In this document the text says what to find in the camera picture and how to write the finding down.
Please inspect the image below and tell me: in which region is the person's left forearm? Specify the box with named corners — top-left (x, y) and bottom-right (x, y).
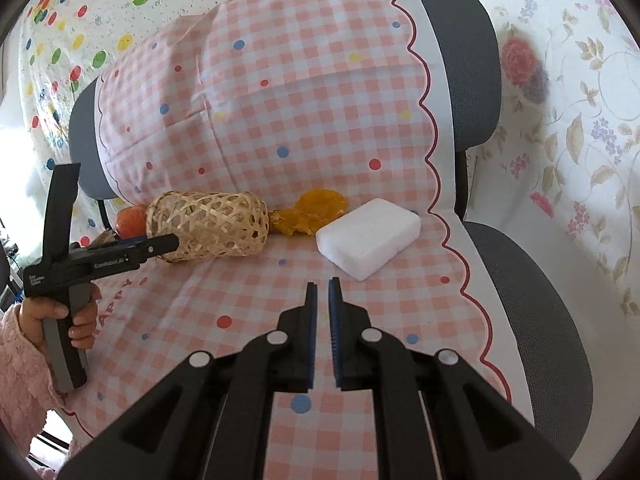
top-left (0, 305), bottom-right (76, 466)

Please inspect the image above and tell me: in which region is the white foam block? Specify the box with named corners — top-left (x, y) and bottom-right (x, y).
top-left (315, 198), bottom-right (422, 282)

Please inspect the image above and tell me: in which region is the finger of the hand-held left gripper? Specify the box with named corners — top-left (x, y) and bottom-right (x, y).
top-left (120, 232), bottom-right (180, 266)

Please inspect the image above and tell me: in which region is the person's left hand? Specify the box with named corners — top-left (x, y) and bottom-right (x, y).
top-left (20, 287), bottom-right (103, 351)

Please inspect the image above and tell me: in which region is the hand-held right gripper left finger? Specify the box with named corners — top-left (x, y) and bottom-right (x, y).
top-left (57, 282), bottom-right (319, 480)

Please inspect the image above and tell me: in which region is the grey office chair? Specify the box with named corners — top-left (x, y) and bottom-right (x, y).
top-left (69, 0), bottom-right (593, 461)

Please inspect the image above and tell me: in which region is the floral cloth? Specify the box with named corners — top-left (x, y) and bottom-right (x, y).
top-left (450, 0), bottom-right (640, 321)

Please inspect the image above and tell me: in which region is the woven bamboo basket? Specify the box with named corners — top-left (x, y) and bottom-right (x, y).
top-left (145, 190), bottom-right (271, 264)

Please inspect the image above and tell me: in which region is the pink checkered cloth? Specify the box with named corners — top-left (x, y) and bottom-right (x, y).
top-left (60, 0), bottom-right (516, 480)

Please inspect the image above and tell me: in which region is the orange peel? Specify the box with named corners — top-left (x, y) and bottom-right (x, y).
top-left (269, 187), bottom-right (348, 236)

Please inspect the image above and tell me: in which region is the red round fruit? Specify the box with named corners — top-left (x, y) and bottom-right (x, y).
top-left (116, 205), bottom-right (151, 239)

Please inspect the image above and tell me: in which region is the polka dot cloth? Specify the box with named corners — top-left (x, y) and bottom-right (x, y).
top-left (10, 0), bottom-right (401, 241)

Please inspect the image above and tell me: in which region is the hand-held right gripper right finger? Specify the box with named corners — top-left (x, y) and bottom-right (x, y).
top-left (327, 277), bottom-right (583, 480)

